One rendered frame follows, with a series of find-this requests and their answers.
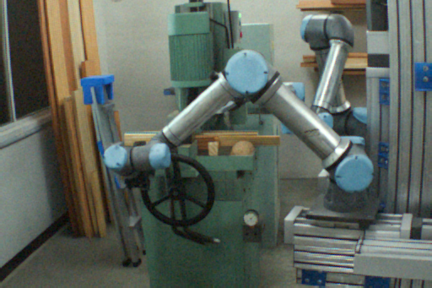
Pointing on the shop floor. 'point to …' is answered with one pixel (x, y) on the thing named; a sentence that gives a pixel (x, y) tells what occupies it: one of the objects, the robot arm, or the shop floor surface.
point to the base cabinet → (225, 272)
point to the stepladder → (105, 133)
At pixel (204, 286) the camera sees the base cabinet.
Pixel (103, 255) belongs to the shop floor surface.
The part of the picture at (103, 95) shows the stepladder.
